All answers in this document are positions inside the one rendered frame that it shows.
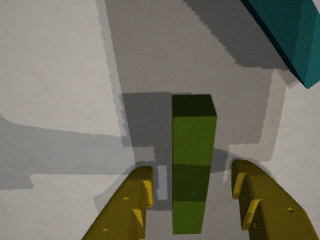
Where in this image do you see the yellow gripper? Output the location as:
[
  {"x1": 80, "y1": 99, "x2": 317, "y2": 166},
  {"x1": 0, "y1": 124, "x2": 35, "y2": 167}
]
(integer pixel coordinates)
[{"x1": 81, "y1": 160, "x2": 319, "y2": 240}]

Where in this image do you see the teal rod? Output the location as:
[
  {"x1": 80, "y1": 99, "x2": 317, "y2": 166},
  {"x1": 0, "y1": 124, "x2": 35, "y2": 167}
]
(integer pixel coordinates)
[{"x1": 240, "y1": 0, "x2": 320, "y2": 90}]

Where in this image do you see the lime green rectangular block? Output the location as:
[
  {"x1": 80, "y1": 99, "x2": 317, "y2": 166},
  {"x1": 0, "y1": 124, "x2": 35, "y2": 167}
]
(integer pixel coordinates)
[{"x1": 172, "y1": 94, "x2": 217, "y2": 234}]

